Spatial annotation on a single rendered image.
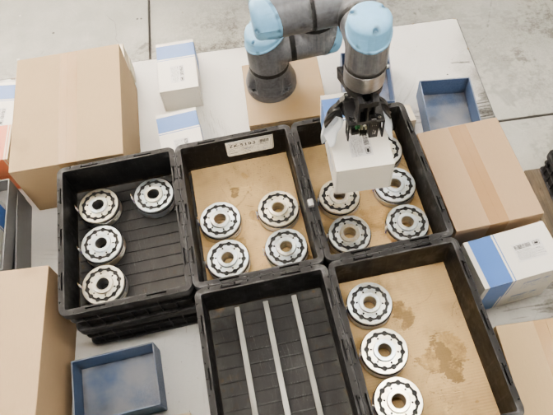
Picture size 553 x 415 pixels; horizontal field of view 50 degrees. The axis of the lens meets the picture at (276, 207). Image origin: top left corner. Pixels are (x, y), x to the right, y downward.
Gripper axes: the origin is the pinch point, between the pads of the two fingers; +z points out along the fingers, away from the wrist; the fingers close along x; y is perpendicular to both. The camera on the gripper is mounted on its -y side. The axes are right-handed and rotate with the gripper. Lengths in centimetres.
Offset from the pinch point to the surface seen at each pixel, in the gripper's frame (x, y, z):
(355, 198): 1.1, 1.2, 24.9
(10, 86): -95, -59, 32
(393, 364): 1.5, 43.1, 24.4
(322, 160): -4.7, -13.0, 27.9
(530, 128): 97, -70, 111
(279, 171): -16.5, -11.5, 27.9
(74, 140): -69, -26, 21
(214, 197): -34.2, -6.4, 27.9
